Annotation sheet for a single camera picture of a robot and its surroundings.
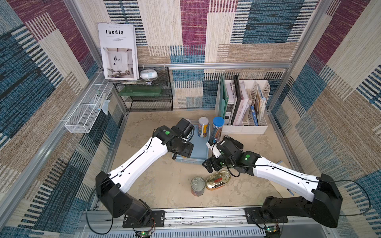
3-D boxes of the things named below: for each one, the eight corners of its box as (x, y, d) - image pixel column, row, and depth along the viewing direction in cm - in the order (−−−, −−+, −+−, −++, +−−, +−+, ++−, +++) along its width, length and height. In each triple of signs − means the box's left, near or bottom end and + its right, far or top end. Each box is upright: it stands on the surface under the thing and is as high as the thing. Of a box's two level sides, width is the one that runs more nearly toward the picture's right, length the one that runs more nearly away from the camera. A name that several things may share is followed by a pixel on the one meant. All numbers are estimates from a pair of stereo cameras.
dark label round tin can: (191, 196, 82) (190, 190, 74) (191, 183, 87) (190, 176, 78) (204, 196, 82) (205, 190, 74) (203, 183, 87) (204, 176, 78)
